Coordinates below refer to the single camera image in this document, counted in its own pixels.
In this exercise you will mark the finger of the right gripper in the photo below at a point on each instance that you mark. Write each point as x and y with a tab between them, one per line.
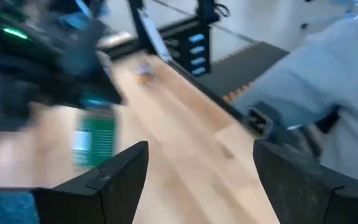
67	93
110	84

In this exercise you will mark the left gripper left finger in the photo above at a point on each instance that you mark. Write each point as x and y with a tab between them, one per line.
89	205

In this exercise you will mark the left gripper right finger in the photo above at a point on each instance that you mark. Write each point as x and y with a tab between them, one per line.
315	205

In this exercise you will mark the green box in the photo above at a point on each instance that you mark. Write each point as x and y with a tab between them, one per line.
99	140

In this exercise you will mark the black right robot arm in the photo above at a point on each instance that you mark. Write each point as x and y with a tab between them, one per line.
11	62

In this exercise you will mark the small clear glass jar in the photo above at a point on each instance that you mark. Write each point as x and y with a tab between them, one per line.
144	74

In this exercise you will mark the black hub blue lights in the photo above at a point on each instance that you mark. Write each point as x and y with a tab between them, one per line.
185	56

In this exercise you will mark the person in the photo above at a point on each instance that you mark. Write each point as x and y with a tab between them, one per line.
322	77

